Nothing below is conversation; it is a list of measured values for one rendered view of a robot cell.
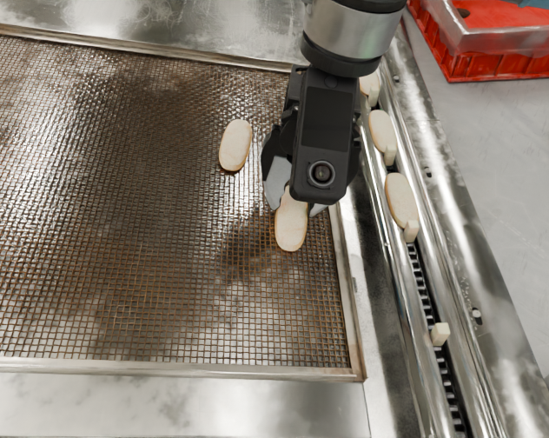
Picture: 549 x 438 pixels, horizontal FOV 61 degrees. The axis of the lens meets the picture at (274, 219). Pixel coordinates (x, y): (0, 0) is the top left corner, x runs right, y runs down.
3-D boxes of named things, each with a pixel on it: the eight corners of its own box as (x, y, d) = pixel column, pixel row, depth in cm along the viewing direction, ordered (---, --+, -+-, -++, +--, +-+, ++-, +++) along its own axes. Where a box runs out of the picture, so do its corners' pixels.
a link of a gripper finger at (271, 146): (292, 179, 52) (323, 121, 45) (291, 190, 50) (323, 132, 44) (252, 166, 51) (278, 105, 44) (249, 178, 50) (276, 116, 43)
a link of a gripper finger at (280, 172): (280, 181, 58) (307, 126, 51) (275, 216, 54) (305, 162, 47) (255, 173, 57) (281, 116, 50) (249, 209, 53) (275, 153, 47)
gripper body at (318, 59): (346, 122, 52) (383, 20, 43) (346, 176, 47) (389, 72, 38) (279, 109, 52) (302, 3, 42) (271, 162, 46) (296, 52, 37)
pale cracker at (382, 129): (401, 154, 69) (403, 149, 68) (375, 155, 69) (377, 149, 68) (388, 111, 75) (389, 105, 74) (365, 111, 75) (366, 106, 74)
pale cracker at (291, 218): (304, 255, 52) (307, 248, 51) (270, 248, 51) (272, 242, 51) (308, 190, 58) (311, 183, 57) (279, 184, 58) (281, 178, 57)
